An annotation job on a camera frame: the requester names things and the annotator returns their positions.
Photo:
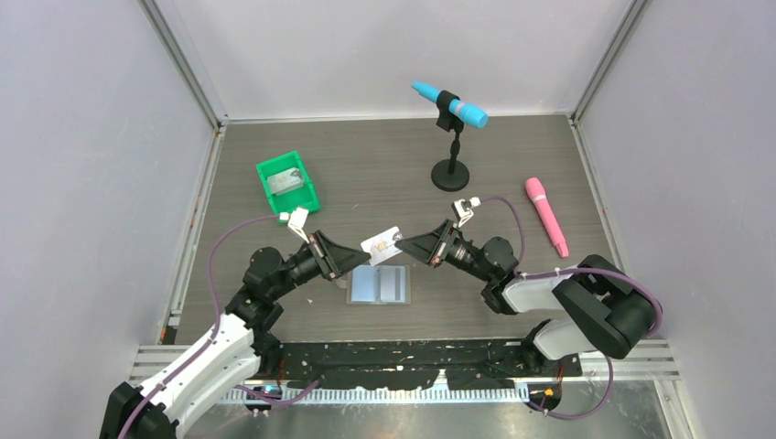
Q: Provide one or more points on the green plastic bin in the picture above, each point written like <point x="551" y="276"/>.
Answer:
<point x="306" y="196"/>

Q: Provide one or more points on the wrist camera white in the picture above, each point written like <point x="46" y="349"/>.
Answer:
<point x="295" y="222"/>
<point x="464" y="209"/>

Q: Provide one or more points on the aluminium frame rail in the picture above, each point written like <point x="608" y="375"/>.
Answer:
<point x="650" y="361"/>

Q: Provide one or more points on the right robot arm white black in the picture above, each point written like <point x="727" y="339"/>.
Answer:
<point x="606" y="310"/>

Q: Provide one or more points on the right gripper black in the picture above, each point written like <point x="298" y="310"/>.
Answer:
<point x="433" y="247"/>

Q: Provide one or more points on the silver VIP card stack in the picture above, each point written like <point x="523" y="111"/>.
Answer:
<point x="286" y="181"/>

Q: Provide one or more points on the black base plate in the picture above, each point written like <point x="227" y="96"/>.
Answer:
<point x="466" y="364"/>

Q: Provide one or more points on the grey leather card holder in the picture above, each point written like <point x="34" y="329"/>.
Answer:
<point x="377" y="285"/>

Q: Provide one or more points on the pink toy microphone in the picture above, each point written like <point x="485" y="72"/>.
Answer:
<point x="537" y="194"/>

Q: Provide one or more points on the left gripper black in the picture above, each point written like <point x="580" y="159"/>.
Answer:
<point x="333" y="259"/>

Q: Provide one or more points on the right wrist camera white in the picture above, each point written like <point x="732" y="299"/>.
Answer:
<point x="464" y="209"/>

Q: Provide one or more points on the black microphone stand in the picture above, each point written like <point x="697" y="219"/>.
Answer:
<point x="448" y="174"/>

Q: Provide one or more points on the blue toy microphone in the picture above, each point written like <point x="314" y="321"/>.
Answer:
<point x="451" y="106"/>

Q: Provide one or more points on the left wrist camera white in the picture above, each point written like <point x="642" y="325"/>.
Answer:
<point x="295" y="222"/>

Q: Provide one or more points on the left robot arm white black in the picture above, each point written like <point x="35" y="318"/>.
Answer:
<point x="238" y="346"/>

